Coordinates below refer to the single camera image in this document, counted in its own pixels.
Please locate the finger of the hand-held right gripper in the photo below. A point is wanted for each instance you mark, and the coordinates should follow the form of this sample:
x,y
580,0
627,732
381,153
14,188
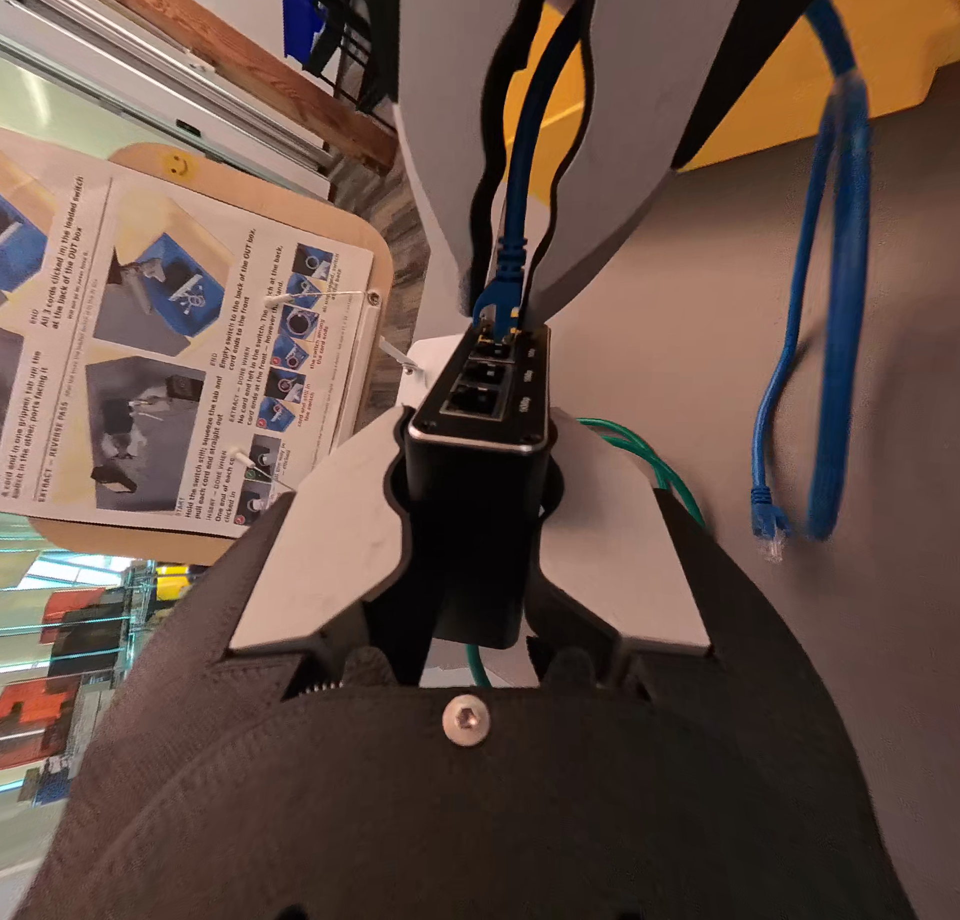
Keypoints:
x,y
442,109
652,72

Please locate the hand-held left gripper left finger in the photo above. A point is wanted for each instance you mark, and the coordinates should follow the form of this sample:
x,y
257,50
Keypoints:
x,y
322,545

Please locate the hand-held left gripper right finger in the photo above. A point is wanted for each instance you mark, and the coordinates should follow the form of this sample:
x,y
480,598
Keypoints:
x,y
622,560

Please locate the yellow plastic bin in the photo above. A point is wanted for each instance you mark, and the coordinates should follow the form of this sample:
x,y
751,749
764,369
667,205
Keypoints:
x,y
900,57

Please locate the black network switch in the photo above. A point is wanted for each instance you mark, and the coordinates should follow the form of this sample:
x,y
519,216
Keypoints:
x,y
472,522

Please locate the blue storage bin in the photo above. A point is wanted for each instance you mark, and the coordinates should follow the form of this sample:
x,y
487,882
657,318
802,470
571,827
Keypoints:
x,y
304,12

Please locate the wooden beam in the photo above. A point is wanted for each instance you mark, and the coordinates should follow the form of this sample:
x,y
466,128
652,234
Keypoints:
x,y
225,57

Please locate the yellow smiley sticker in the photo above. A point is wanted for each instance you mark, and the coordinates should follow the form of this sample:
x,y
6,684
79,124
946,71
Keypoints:
x,y
176,163

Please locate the printed instruction sheet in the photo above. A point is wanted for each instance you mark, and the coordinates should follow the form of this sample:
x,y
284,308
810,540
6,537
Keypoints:
x,y
150,335

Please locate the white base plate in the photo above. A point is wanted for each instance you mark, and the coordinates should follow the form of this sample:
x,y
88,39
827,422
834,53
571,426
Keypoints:
x,y
435,365

